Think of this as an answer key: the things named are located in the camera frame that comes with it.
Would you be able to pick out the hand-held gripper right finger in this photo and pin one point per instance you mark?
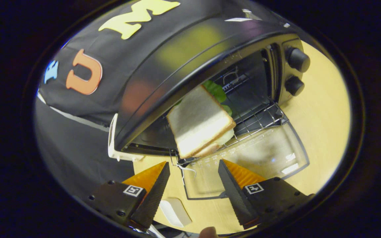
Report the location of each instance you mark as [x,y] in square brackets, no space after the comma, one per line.
[235,195]

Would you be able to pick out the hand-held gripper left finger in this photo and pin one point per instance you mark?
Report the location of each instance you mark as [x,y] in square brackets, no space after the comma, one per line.
[152,198]

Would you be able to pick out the white bread sandwich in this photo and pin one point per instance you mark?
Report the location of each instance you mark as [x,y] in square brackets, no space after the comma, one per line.
[197,122]

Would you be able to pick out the black toaster oven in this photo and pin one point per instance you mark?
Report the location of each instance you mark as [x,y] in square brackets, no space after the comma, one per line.
[184,62]

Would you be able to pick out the white food tray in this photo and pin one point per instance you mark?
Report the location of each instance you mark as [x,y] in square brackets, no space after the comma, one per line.
[177,211]

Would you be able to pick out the white pop-up toaster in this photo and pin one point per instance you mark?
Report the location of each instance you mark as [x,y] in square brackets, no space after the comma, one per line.
[114,145]

